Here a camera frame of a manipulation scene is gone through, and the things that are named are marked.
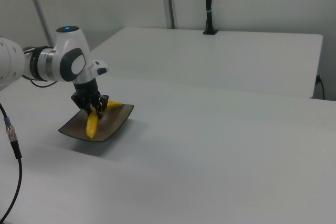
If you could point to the yellow banana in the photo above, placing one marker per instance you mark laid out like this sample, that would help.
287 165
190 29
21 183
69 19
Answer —
92 127

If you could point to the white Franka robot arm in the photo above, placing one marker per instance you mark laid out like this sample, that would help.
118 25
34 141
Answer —
65 51

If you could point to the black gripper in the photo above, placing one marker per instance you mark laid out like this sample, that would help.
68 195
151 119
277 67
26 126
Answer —
86 89

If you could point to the square brown ceramic plate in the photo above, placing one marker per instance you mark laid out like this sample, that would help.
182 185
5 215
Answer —
115 121

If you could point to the grey corner partition post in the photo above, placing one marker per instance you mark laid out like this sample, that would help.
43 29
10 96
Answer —
39 11

